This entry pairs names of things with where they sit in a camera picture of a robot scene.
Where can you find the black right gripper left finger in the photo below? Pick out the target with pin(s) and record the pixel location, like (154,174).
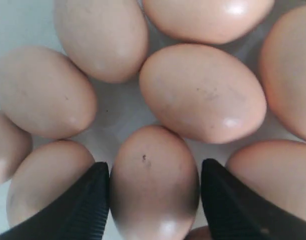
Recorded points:
(81,212)

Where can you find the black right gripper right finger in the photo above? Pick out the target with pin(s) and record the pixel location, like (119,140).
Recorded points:
(234,211)

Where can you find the brown egg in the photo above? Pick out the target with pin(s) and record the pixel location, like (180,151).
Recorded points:
(282,68)
(202,93)
(276,170)
(15,145)
(45,174)
(206,21)
(108,40)
(154,186)
(45,94)

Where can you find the clear plastic tray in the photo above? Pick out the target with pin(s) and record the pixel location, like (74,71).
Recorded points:
(121,107)

